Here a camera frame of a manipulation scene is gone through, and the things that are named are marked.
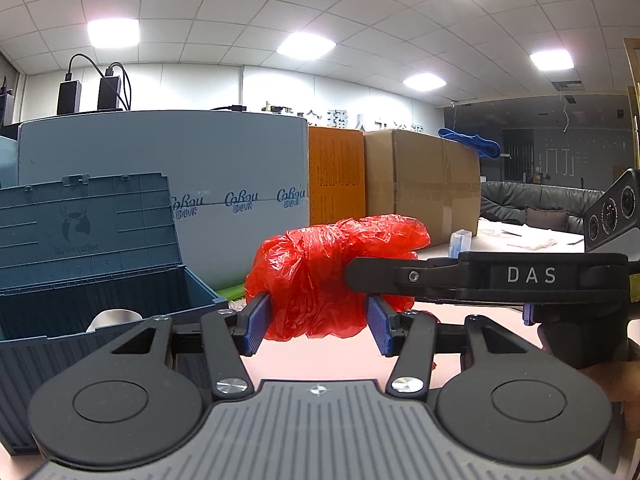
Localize red plastic bag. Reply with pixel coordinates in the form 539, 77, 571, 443
244, 214, 431, 342

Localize grey cloth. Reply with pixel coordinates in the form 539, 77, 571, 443
86, 309, 142, 333

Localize person right hand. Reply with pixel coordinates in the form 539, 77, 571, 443
580, 339, 640, 436

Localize green tube white cap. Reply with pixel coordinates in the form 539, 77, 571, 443
217, 283, 245, 301

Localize clear box blue items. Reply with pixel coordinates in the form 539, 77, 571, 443
448, 230, 473, 259

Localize black leather sofa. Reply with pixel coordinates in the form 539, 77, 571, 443
480, 181, 603, 234

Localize orange cardboard box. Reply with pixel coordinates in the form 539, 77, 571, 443
308, 126, 367, 226

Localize brown cardboard box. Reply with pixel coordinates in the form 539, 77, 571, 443
363, 129, 482, 245

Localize large blue-grey Cobou carton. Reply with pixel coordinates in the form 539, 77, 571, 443
17, 110, 310, 289

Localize blue container storage box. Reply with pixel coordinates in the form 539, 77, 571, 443
1, 172, 228, 455

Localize blue cloth on box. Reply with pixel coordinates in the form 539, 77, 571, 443
438, 128, 502, 159

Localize black power adapter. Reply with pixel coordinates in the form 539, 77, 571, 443
0, 78, 14, 127
98, 62, 132, 110
56, 52, 104, 116

